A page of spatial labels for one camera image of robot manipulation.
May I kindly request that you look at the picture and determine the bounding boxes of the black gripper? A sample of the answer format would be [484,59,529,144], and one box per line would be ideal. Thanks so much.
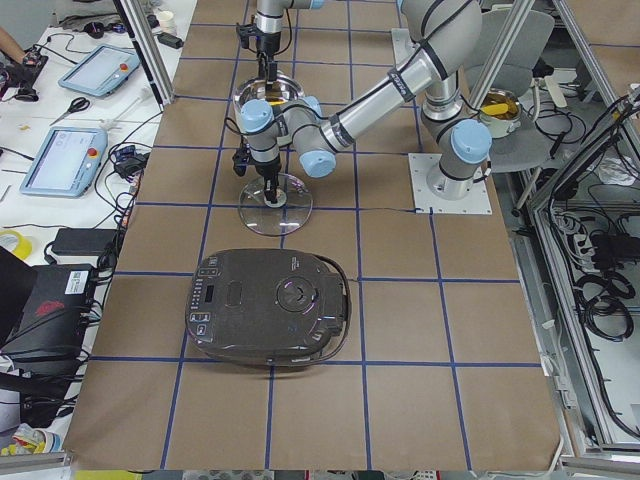
[256,159,281,203]
[256,32,280,82]

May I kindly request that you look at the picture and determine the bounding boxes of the glass pot lid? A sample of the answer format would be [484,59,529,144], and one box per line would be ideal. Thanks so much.
[238,173,313,236]

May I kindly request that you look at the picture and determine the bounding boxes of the yellow toy corn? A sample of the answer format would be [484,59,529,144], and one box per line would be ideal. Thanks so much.
[266,97,287,106]

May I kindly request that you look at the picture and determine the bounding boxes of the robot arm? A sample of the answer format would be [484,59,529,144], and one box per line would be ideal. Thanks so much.
[254,0,324,85]
[233,1,482,203]

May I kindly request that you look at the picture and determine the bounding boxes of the steel steamer pot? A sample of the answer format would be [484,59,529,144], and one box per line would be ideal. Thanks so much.
[479,89,521,139]

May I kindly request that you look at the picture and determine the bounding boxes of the black power adapter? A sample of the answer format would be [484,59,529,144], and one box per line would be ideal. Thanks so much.
[156,32,184,49]

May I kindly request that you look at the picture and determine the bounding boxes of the white purple cup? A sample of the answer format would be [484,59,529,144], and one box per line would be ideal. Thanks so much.
[156,10,176,34]

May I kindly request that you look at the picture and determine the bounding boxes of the black rice cooker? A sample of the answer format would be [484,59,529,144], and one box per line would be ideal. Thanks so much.
[185,248,351,367]

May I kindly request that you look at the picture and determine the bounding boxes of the far teach pendant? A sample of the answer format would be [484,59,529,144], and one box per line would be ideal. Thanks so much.
[58,45,140,97]

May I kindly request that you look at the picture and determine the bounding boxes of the teach pendant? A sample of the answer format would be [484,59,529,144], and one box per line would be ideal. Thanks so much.
[19,126,108,198]
[58,45,140,97]

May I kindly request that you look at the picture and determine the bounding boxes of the scissors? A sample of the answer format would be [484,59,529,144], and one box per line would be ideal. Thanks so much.
[50,96,91,126]

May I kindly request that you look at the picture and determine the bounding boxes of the near teach pendant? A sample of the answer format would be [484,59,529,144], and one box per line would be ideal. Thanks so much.
[19,126,108,198]

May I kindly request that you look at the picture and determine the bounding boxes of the yellow tape roll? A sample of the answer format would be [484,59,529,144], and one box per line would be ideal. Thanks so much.
[0,229,40,262]

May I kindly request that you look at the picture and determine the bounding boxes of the black laptop computer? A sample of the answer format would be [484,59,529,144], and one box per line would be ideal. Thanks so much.
[1,249,98,364]

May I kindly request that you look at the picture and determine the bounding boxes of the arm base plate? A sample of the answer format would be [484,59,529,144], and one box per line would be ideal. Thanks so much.
[391,28,419,67]
[408,153,492,215]

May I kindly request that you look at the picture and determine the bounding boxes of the aluminium frame post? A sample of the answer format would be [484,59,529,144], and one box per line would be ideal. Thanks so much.
[113,0,175,107]

